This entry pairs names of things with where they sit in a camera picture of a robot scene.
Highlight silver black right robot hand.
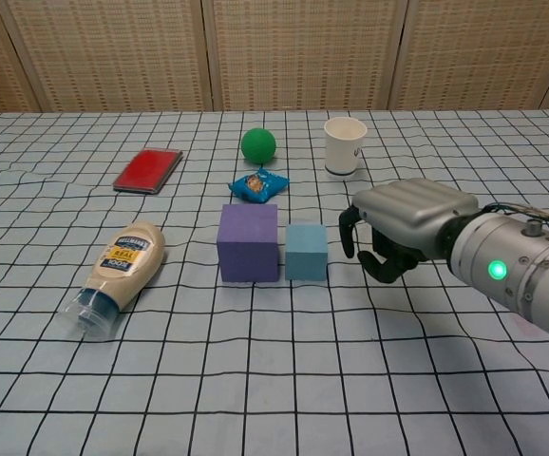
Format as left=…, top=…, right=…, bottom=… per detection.
left=338, top=178, right=480, bottom=285

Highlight medium light blue foam cube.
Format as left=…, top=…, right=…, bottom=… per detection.
left=284, top=223, right=329, bottom=281

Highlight large purple foam cube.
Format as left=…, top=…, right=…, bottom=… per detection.
left=216, top=203, right=279, bottom=284

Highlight white paper cup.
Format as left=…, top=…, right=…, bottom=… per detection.
left=323, top=117, right=369, bottom=178

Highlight blue snack packet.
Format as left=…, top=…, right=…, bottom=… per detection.
left=227, top=167, right=290, bottom=205

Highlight green ball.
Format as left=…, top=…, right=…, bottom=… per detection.
left=240, top=127, right=277, bottom=163

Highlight beige woven folding screen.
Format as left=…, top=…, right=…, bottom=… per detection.
left=0, top=0, right=549, bottom=115

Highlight light blue checkered tablecloth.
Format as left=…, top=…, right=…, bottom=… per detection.
left=0, top=109, right=549, bottom=456

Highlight red flat case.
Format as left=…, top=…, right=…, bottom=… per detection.
left=113, top=148, right=183, bottom=196

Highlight mayonnaise squeeze bottle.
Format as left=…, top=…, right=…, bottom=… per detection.
left=57, top=220, right=167, bottom=342

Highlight thin coloured wrist wires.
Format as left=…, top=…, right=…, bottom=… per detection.
left=481, top=202, right=549, bottom=227

